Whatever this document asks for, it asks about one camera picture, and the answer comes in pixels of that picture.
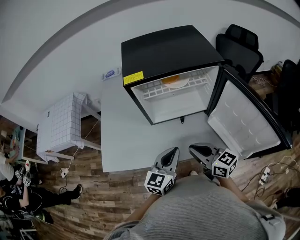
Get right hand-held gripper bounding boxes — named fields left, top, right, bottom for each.
left=188, top=142, right=239, bottom=180

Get white power strip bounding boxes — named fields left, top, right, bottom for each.
left=258, top=165, right=272, bottom=185

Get brown stacked boxes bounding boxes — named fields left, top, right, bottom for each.
left=271, top=61, right=284, bottom=87

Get person's right forearm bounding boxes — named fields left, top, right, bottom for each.
left=219, top=177, right=249, bottom=204

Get grey pouch with black clip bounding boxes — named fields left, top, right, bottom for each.
left=255, top=202, right=287, bottom=240

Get black office chair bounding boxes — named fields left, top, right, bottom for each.
left=215, top=23, right=265, bottom=83
left=264, top=59, right=300, bottom=142

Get blue white wipes pack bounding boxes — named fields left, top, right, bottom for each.
left=101, top=67, right=122, bottom=82

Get white cable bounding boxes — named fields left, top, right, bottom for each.
left=252, top=75, right=278, bottom=88

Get teal table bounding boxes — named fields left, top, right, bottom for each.
left=10, top=125, right=27, bottom=163

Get person's left forearm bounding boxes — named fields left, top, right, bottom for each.
left=126, top=193, right=163, bottom=224

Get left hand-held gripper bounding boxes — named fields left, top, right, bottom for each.
left=143, top=147, right=180, bottom=196

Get white checked cloth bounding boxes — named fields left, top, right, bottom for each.
left=36, top=92, right=88, bottom=164

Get black mini fridge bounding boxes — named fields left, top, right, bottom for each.
left=121, top=24, right=293, bottom=160

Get person's grey striped sweater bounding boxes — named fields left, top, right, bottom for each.
left=103, top=174, right=263, bottom=240

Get small white table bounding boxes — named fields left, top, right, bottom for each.
left=56, top=102, right=102, bottom=160

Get large white table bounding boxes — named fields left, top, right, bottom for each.
left=100, top=77, right=226, bottom=173

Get black floor cable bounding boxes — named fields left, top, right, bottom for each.
left=241, top=161, right=300, bottom=202

